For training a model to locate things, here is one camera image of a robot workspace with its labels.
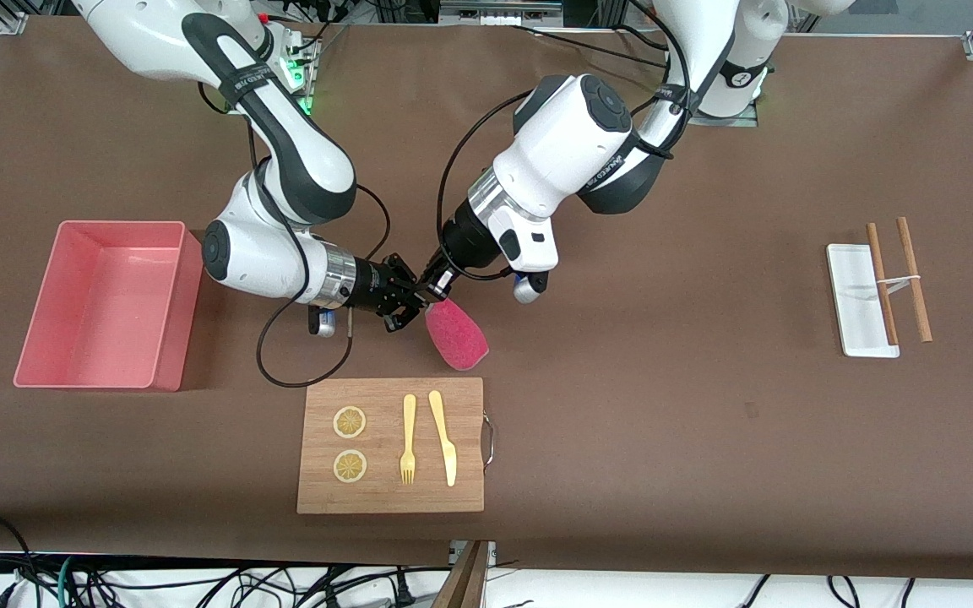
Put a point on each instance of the pink plastic bin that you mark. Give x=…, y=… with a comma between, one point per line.
x=98, y=338

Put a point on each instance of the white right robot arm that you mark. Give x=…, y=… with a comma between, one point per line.
x=284, y=143

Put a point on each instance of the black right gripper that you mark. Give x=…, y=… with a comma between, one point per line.
x=373, y=286

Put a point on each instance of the grey metal device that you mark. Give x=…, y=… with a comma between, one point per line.
x=495, y=13

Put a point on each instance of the wooden plank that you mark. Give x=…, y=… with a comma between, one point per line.
x=463, y=587

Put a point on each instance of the white rack tray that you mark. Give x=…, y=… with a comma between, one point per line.
x=854, y=295

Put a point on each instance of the black power plug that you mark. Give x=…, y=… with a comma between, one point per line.
x=404, y=594

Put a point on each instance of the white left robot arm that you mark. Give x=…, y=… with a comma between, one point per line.
x=562, y=135

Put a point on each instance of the yellow plastic fork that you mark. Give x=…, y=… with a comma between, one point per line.
x=407, y=439

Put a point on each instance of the lemon slice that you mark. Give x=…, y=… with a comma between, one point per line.
x=350, y=466
x=350, y=422

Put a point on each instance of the wooden cutting board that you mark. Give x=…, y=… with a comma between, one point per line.
x=385, y=498

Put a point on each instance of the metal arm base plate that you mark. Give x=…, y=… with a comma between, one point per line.
x=305, y=84
x=731, y=122

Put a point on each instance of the yellow plastic knife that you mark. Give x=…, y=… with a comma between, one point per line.
x=444, y=443

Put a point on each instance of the pink and grey cloth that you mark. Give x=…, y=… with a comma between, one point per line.
x=457, y=338

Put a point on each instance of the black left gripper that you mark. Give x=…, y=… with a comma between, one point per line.
x=463, y=239

